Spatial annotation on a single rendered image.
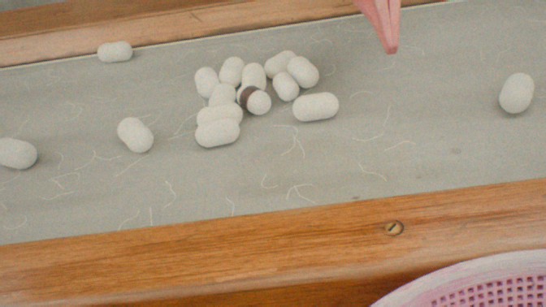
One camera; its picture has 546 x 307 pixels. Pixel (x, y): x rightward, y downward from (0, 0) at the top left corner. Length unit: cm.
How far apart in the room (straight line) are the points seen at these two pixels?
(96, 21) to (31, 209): 27
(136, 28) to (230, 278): 38
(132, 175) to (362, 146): 17
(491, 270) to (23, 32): 54
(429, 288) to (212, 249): 11
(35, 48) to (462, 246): 50
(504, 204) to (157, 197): 22
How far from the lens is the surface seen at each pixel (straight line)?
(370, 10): 44
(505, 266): 29
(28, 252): 36
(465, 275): 28
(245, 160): 40
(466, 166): 38
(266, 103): 44
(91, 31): 64
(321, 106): 42
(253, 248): 30
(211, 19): 61
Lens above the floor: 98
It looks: 36 degrees down
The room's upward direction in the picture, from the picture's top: 11 degrees counter-clockwise
